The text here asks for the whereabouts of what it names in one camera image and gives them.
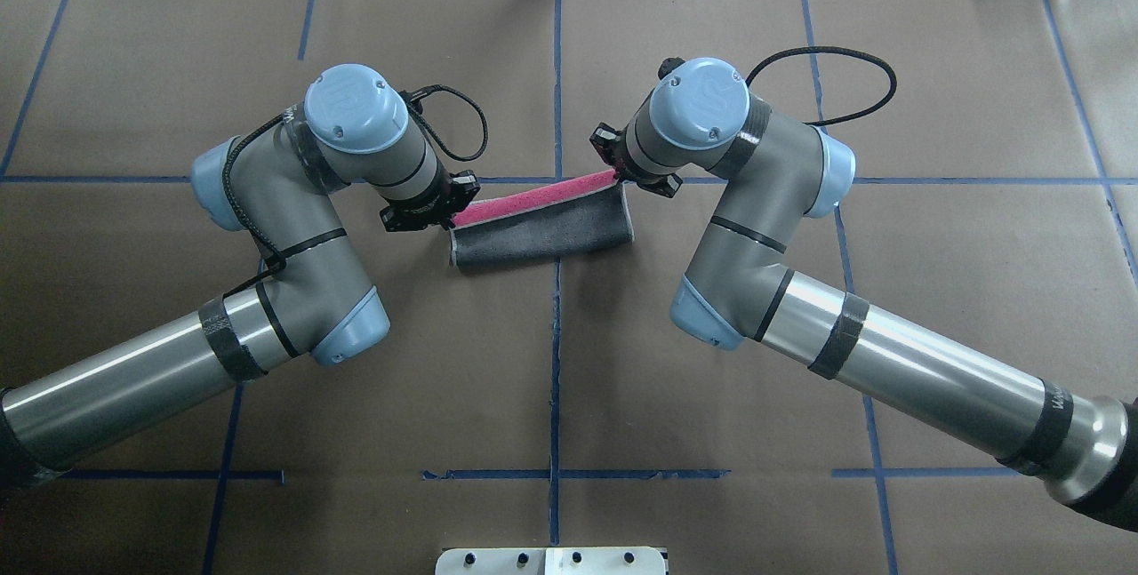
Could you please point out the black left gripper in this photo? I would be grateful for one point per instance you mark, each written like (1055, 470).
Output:
(433, 204)

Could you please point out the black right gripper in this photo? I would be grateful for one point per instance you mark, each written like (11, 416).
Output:
(642, 178)

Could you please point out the pink and grey towel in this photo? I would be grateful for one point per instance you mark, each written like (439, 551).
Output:
(583, 214)

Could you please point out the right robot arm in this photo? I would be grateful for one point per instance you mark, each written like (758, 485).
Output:
(778, 171)

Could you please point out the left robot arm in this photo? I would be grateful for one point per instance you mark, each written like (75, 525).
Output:
(311, 294)

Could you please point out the white camera stand base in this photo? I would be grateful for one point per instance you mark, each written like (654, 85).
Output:
(553, 560)

